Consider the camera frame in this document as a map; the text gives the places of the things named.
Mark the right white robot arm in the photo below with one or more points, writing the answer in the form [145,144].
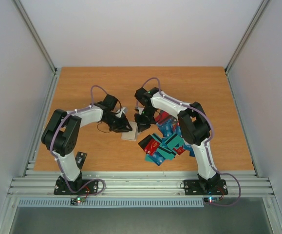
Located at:
[194,125]

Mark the left small circuit board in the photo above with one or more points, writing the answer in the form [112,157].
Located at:
[78,200]

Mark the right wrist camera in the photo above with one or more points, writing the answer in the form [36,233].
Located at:
[139,110]

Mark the red VIP card left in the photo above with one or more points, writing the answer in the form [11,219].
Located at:
[151,147]

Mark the left aluminium frame post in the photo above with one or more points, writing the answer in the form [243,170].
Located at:
[21,9]

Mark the small circuit board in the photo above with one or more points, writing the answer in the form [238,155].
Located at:
[78,200]
[211,199]

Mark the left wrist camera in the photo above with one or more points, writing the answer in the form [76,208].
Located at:
[122,112]

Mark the right small circuit board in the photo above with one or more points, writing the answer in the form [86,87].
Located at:
[211,199]

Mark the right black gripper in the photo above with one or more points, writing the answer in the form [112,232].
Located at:
[142,119]

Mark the grey slotted cable duct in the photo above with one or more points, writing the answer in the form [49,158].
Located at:
[94,202]

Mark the aluminium frame post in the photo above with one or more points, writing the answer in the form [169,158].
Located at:
[21,9]
[249,30]

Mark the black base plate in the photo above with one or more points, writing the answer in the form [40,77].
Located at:
[192,187]
[77,187]

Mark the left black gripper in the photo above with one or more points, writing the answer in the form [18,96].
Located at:
[122,126]

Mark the red card top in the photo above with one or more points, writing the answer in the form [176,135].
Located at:
[162,117]

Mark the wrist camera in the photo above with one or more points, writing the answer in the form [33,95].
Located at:
[139,110]
[122,112]

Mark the lone black VIP card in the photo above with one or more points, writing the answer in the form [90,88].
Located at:
[80,159]

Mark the blue card centre top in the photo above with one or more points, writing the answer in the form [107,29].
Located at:
[166,129]

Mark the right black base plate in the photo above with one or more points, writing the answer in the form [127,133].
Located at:
[192,187]

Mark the beige card holder wallet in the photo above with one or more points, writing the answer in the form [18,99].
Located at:
[132,135]

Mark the right aluminium frame post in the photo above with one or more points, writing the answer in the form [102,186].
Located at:
[249,30]

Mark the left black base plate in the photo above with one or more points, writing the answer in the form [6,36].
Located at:
[77,187]

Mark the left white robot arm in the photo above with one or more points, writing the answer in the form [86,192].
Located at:
[60,138]

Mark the black card under red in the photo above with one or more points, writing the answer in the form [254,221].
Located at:
[144,142]

